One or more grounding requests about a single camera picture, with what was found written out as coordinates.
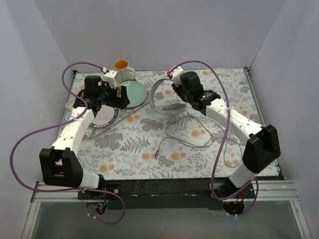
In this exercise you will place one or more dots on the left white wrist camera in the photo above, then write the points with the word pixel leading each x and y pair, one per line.
pixel 111 78

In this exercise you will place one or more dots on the white floral mug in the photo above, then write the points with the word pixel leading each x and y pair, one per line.
pixel 126 73

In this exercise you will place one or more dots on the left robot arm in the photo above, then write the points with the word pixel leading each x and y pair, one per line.
pixel 59 163

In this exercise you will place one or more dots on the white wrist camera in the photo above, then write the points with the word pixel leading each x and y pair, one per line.
pixel 111 78
pixel 175 74

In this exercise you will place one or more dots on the aluminium frame rail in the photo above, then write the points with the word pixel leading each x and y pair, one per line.
pixel 270 209

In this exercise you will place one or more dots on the leaf print tray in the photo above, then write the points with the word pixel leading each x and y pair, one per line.
pixel 128 113

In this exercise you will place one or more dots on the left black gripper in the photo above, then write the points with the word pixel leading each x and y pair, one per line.
pixel 123 97

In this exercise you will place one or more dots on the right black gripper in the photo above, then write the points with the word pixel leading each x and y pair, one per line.
pixel 178 88

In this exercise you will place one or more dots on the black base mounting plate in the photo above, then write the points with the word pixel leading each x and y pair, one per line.
pixel 165 193

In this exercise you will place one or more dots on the white blue-rimmed plate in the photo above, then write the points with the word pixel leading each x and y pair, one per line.
pixel 106 116

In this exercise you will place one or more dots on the green floral plate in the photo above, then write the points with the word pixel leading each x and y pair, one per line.
pixel 136 93

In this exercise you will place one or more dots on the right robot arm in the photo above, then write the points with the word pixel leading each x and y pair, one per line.
pixel 261 142

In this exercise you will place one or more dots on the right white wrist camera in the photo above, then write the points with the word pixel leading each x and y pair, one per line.
pixel 175 74

